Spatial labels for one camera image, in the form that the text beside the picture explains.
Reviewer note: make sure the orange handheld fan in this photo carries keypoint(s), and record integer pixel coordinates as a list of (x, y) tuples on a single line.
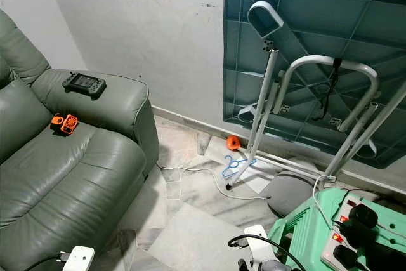
[(64, 124)]

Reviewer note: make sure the orange tape roll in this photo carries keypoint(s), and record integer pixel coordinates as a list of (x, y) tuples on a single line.
[(233, 143)]

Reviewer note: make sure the grey-green leather sofa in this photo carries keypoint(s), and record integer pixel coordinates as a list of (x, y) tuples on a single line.
[(63, 182)]

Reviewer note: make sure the black plug adapter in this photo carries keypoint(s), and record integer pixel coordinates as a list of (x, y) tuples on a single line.
[(369, 238), (365, 215), (347, 256)]

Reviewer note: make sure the black handheld game console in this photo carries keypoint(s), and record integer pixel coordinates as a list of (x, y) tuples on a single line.
[(84, 84)]

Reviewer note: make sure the teal plastic folding table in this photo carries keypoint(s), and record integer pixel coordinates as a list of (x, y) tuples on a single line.
[(342, 17)]

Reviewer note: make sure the grey round cushion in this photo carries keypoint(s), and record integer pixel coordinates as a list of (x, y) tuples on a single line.
[(288, 193)]

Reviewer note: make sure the white power strip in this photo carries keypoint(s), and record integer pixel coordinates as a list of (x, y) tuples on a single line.
[(330, 252)]

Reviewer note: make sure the white metal table leg frame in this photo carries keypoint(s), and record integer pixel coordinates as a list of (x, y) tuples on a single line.
[(323, 59)]

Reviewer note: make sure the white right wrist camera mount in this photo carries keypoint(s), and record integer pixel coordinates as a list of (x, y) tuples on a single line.
[(257, 242)]

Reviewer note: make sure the blue clothes hanger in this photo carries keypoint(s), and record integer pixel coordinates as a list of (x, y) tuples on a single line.
[(235, 169)]

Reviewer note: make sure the green plastic stool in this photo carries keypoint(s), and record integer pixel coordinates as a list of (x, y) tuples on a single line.
[(298, 236)]

